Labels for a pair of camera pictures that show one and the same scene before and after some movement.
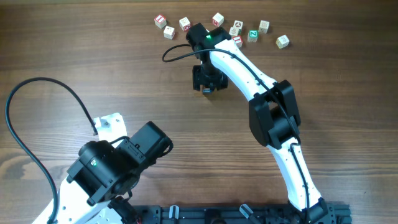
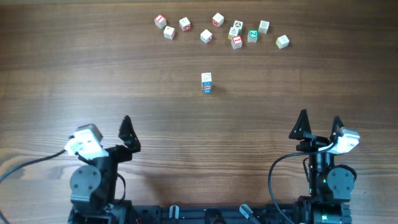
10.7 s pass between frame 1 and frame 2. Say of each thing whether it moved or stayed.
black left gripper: moved
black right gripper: moved
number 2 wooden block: stayed
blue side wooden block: stayed
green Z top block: stayed
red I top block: stayed
